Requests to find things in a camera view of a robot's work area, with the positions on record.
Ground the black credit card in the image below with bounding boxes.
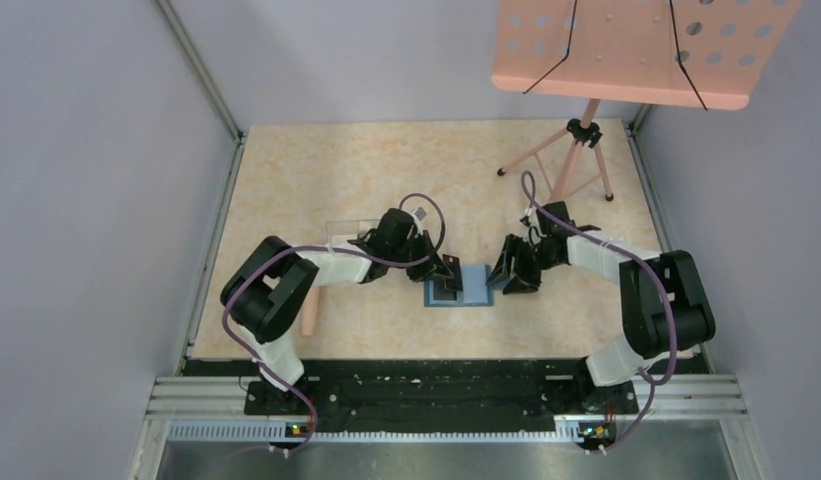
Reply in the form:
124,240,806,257
442,254,463,293
426,279,454,304

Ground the blue leather card holder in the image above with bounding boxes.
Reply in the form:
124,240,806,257
423,264,494,308

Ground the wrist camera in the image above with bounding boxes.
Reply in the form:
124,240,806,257
409,207,428,238
519,207,545,246

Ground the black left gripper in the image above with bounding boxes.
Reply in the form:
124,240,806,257
389,229,453,282

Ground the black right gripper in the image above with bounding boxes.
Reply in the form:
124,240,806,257
487,233,563,295

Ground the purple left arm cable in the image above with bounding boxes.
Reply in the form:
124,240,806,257
221,193,448,455

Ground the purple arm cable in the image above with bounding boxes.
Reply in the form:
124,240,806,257
519,170,680,455
221,193,448,455

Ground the pink music stand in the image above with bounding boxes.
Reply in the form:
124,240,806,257
490,0,806,207

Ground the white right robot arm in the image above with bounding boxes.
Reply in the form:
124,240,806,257
486,201,716,412

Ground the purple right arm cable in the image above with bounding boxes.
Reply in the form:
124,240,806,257
519,170,680,455

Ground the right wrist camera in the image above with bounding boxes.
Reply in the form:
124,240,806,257
519,207,545,246

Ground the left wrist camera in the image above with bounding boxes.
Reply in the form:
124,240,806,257
409,207,428,238

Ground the clear acrylic card box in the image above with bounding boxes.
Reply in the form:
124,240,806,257
325,219,379,245

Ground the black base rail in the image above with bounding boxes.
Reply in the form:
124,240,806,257
242,357,640,435

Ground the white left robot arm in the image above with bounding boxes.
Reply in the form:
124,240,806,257
220,207,452,416

